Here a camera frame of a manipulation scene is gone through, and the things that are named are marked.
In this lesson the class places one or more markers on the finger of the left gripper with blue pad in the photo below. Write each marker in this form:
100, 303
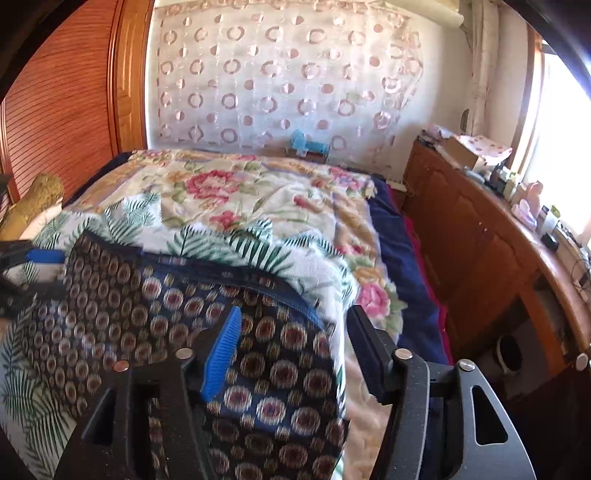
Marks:
43, 256

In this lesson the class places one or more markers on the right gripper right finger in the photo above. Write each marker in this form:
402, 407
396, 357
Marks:
446, 422

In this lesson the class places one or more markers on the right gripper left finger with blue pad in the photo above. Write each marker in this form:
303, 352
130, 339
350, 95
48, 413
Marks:
145, 422

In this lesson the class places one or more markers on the navy patterned silk shirt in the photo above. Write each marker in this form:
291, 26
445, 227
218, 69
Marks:
277, 415

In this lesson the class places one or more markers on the mustard patterned folded cloth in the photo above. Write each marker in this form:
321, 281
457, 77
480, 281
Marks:
39, 205

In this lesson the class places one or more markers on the navy blue blanket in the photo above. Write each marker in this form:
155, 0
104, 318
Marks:
425, 316

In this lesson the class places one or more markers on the palm leaf bedsheet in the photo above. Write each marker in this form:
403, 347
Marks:
38, 427

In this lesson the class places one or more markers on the wooden sideboard cabinet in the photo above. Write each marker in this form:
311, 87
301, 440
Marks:
483, 263

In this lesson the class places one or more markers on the wooden louvered wardrobe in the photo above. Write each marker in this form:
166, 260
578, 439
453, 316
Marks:
79, 100

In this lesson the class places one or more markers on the floral quilt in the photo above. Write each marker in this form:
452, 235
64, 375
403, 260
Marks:
225, 192

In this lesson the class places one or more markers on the blue toy at headboard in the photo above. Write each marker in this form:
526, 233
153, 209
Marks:
300, 147

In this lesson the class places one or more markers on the pink figurine on sill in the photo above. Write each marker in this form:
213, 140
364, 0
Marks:
526, 204

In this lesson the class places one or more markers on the pink circle sheer curtain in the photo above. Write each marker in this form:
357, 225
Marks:
248, 76

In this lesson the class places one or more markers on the cardboard box on sideboard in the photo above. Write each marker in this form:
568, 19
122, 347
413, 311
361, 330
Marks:
475, 152

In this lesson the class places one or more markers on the window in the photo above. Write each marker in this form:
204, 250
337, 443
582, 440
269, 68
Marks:
552, 142

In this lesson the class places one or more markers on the beige window drape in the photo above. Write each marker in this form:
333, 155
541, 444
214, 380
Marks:
485, 47

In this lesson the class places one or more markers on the white wall air conditioner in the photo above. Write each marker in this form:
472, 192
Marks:
445, 13

